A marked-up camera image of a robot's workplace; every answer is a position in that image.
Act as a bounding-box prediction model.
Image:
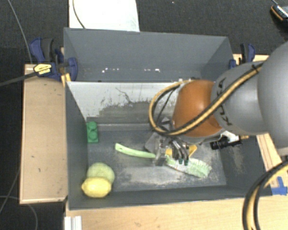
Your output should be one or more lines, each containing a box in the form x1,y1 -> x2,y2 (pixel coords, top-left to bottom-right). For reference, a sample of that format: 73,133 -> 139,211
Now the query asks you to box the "green dish brush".
114,142 -> 212,179

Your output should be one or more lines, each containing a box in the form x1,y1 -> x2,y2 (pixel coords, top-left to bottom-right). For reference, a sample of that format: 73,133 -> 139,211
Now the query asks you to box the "yellow flat piece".
165,144 -> 198,157

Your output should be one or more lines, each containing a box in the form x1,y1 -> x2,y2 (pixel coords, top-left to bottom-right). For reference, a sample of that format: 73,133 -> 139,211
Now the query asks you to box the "pale green apple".
86,162 -> 116,184

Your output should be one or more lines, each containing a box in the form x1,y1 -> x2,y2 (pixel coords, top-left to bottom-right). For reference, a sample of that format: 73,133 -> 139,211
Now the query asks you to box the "green toy building block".
86,121 -> 99,144

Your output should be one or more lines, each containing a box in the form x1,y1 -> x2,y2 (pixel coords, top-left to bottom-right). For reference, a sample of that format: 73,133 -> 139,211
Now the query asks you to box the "yellow lemon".
81,176 -> 112,198

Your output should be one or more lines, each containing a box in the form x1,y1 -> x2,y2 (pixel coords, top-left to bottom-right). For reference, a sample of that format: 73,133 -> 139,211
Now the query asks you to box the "grey metal bin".
63,27 -> 273,211

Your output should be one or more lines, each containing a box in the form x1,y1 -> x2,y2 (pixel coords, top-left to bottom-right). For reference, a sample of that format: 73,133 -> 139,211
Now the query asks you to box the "pale wood board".
19,63 -> 69,205

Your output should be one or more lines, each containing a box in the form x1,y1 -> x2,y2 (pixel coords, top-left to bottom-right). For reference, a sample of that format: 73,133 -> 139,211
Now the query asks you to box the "black cylinder on white bracket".
209,131 -> 250,150

